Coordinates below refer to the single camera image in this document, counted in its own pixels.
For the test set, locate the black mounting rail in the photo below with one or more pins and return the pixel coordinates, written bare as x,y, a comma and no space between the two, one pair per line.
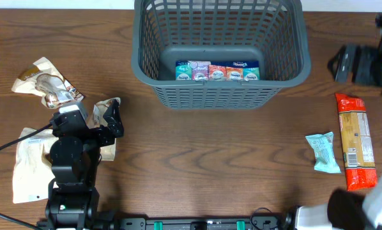
266,222

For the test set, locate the white resealable pouch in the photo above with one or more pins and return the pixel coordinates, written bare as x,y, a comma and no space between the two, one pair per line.
32,171

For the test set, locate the beige snack pouch with window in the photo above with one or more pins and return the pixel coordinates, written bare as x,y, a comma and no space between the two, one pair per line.
43,79

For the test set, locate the Kleenex tissue multipack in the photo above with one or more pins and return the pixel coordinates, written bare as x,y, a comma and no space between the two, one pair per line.
200,71

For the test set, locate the grey plastic laundry basket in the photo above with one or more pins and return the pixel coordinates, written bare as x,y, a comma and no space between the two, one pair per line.
270,32

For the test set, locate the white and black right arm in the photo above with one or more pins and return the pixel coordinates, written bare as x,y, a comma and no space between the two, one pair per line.
359,206

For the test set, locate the orange spaghetti package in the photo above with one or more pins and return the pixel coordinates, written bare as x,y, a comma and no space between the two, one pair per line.
360,168

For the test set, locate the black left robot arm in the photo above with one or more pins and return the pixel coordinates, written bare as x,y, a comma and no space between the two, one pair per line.
72,196

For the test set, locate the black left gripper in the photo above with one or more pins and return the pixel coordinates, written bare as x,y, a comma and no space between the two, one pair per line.
114,126

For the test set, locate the teal wipes packet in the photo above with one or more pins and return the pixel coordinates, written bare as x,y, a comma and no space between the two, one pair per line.
322,144

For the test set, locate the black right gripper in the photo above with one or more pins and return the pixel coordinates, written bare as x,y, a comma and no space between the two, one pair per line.
362,61

